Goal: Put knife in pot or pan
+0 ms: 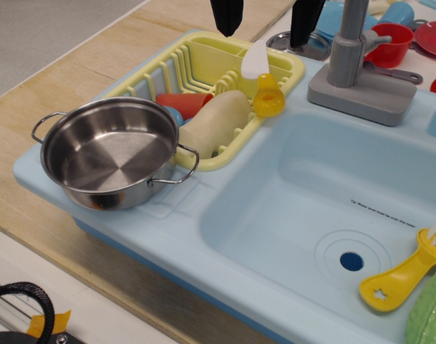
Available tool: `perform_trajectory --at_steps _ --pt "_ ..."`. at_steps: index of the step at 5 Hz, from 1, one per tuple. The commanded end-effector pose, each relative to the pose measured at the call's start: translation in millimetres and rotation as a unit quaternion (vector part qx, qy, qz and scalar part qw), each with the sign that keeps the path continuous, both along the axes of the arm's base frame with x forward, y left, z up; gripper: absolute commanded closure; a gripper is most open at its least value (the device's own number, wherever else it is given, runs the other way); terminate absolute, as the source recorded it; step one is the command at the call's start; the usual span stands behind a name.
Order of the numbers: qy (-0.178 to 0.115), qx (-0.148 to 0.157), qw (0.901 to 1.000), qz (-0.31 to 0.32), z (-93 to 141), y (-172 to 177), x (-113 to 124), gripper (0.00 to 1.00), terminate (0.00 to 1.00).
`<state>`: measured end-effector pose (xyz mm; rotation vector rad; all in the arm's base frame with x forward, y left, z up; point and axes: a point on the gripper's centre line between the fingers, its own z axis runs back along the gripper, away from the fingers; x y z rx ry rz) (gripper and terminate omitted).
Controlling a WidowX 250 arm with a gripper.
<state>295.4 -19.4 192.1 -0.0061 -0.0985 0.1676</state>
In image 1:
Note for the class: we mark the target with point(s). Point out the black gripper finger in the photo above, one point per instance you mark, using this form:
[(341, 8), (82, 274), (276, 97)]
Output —
[(228, 15), (304, 17)]

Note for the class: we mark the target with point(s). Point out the red plastic pot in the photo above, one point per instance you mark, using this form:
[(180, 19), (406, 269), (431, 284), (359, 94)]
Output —
[(390, 55)]

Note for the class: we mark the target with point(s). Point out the stainless steel pot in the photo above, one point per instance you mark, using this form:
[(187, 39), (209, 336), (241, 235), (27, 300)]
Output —
[(113, 153)]

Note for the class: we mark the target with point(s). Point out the steel lid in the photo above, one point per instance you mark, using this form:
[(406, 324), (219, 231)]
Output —
[(316, 48)]

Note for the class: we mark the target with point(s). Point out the yellow plastic dish rack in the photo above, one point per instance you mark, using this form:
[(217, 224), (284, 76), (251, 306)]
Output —
[(206, 62)]

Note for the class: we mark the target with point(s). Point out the grey toy faucet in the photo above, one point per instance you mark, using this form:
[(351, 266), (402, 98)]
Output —
[(343, 84)]

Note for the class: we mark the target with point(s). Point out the red plastic cup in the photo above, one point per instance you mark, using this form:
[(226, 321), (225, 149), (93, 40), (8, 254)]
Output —
[(187, 104)]

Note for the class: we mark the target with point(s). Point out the small blue plastic cup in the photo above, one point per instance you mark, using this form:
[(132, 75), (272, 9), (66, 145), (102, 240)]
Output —
[(180, 120)]

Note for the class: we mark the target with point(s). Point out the grey toy utensil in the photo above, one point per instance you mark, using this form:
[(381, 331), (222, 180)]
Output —
[(412, 77)]

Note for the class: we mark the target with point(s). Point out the red plastic plate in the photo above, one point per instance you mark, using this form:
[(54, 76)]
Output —
[(425, 36)]

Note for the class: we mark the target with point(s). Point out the light blue toy sink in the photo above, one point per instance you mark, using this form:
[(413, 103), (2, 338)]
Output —
[(282, 236)]

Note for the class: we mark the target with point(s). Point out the yellow dish brush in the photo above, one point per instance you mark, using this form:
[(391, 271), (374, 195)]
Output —
[(387, 291)]

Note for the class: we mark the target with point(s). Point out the green toy vegetable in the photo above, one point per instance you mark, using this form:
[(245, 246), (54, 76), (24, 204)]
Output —
[(421, 323)]

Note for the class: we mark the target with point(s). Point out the yellow tape piece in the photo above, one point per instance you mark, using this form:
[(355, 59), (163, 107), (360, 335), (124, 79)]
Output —
[(37, 324)]

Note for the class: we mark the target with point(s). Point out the toy knife yellow handle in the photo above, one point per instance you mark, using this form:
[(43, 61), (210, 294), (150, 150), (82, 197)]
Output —
[(269, 101)]

